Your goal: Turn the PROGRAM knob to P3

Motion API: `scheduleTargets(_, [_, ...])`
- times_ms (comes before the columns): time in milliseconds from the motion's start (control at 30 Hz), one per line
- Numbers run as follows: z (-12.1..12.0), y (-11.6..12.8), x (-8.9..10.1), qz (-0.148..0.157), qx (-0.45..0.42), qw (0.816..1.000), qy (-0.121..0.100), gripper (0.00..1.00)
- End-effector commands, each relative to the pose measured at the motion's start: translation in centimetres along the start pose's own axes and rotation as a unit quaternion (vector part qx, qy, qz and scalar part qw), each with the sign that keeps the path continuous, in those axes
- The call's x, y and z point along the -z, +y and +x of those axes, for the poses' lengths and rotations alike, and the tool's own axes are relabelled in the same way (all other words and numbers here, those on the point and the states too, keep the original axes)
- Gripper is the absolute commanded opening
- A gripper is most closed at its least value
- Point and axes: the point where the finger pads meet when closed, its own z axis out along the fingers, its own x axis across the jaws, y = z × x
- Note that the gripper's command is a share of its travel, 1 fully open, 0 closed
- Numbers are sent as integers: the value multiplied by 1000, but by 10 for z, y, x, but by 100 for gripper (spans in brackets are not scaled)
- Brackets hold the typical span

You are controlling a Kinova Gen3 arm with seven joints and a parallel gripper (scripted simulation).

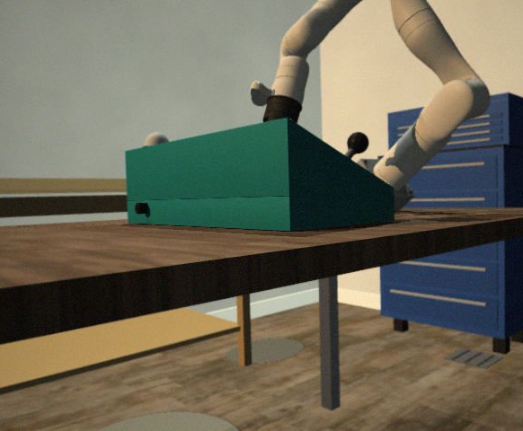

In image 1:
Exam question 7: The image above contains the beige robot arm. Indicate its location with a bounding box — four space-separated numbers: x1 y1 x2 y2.
276 0 490 190

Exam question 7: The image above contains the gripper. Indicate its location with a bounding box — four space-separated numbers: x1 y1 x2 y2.
251 76 305 123

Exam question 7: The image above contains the green box-shaped console housing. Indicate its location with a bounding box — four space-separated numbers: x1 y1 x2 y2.
125 118 394 232

